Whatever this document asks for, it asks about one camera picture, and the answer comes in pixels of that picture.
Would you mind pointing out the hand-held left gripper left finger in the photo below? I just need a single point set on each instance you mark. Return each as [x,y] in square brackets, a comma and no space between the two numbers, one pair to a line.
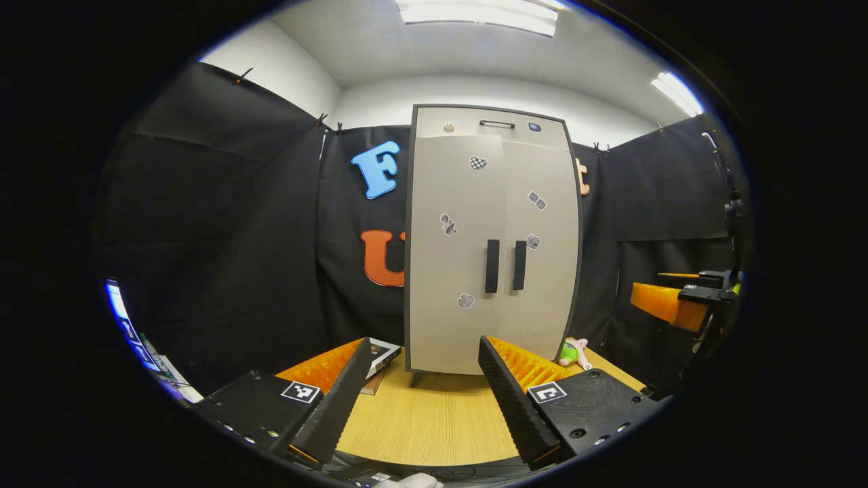
[339,400]

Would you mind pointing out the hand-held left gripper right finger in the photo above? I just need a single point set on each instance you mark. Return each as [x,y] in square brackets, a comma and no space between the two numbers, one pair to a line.
[508,400]

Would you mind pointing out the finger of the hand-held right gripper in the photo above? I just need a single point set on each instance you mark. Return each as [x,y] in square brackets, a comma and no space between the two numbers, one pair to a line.
[715,276]
[705,293]

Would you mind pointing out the grey shoe cabinet door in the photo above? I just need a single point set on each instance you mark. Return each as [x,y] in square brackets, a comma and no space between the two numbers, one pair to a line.
[549,305]
[441,169]

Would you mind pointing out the grey shoe cabinet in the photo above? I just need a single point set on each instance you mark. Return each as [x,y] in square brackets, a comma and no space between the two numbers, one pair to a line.
[408,271]

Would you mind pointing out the grey cabinet drawer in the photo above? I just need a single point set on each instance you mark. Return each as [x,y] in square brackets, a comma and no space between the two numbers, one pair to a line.
[468,115]

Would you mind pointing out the brown book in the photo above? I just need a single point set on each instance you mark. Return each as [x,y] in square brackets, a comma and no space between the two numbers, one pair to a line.
[373,386]

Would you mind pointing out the black metal stand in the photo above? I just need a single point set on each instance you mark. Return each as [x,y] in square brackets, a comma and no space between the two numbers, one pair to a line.
[732,217]

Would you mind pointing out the grey photo cover book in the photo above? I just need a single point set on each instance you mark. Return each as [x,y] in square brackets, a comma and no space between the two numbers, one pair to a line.
[383,352]

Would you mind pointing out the green and pink plush toy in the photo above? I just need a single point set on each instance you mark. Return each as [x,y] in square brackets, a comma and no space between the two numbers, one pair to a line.
[573,354]

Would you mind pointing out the ceiling light panel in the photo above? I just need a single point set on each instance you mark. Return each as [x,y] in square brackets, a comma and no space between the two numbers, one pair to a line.
[478,17]
[677,93]

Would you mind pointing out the clear plastic bottle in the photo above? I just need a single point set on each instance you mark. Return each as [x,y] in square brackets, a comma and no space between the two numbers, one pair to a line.
[152,351]

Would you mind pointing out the black backdrop cloth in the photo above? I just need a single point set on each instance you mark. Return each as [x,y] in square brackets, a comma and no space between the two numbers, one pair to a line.
[224,237]

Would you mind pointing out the computer monitor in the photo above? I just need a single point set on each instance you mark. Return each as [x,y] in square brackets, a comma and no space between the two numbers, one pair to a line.
[125,325]

